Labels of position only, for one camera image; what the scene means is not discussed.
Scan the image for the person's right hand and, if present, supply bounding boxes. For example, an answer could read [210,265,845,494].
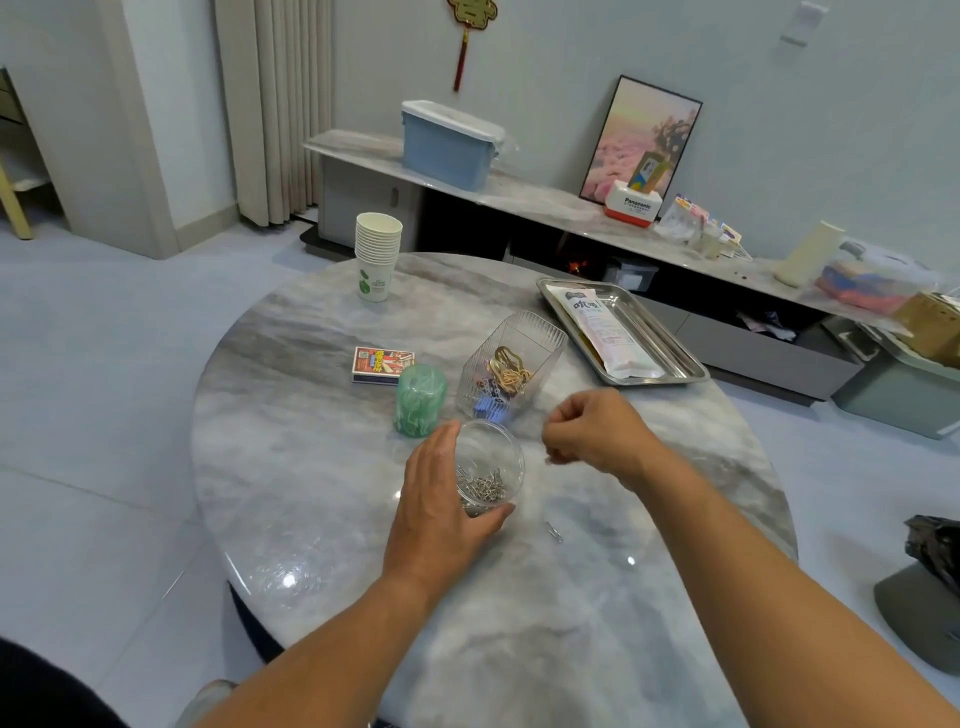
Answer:
[541,387,677,489]

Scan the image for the person's left hand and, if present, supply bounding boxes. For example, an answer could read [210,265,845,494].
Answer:
[379,420,516,605]

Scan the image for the pile of floss picks and clips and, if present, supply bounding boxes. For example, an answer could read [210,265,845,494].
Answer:
[457,342,569,545]

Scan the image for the clear round plastic bowl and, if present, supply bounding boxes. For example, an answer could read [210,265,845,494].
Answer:
[447,418,530,519]

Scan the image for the clear printed plastic bag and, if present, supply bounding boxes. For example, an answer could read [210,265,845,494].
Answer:
[559,286,666,380]

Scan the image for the metal tray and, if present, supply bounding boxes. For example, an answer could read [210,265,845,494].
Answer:
[535,276,711,389]

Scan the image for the translucent green plastic cup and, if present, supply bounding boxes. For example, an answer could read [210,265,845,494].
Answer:
[394,367,450,441]

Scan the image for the clear ribbed organizer box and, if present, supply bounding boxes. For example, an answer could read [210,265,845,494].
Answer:
[453,309,570,425]

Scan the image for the colourful matchbox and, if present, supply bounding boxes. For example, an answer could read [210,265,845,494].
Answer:
[351,345,419,384]

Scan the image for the group of white paper cups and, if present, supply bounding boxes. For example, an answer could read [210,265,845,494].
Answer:
[354,211,405,305]

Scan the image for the person's left forearm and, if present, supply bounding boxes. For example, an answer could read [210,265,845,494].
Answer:
[195,570,444,728]

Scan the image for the person's right forearm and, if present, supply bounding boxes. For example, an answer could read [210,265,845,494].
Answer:
[630,450,960,728]

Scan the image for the white box in cabinet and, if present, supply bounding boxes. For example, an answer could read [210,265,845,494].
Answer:
[604,258,662,294]

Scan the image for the loose papers in cabinet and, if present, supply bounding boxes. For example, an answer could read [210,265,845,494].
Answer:
[735,310,800,339]

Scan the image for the clear bag of snacks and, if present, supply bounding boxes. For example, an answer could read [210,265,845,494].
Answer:
[655,195,711,246]

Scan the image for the white and red small box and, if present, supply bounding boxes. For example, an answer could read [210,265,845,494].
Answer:
[603,180,666,228]

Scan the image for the grey cabinet with marble top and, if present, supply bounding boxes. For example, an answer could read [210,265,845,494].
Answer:
[303,129,939,407]

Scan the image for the small colourful box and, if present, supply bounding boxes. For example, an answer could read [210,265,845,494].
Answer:
[627,148,669,192]

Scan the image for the cream paper roll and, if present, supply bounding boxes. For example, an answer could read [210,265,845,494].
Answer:
[772,219,848,290]

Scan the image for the framed pink picture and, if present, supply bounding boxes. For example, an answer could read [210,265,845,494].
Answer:
[579,75,704,207]

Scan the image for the grey green storage bin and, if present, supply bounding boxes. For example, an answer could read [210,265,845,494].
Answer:
[825,322,960,441]

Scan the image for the clear storage box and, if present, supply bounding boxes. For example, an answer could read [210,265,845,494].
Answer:
[814,240,944,317]

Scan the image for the blue storage box white lid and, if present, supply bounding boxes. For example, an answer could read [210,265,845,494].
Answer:
[399,99,509,192]

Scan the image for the cardboard box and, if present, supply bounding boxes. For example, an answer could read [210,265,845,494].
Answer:
[895,289,960,369]

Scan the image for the trash bin with black bag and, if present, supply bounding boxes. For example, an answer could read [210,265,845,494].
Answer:
[874,514,960,677]

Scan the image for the beige curtain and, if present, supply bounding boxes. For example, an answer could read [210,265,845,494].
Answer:
[213,0,339,230]

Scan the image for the red gold wall hanging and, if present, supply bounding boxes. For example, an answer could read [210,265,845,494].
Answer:
[445,0,501,95]

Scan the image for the white wall switch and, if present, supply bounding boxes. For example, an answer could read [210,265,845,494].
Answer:
[780,0,831,47]

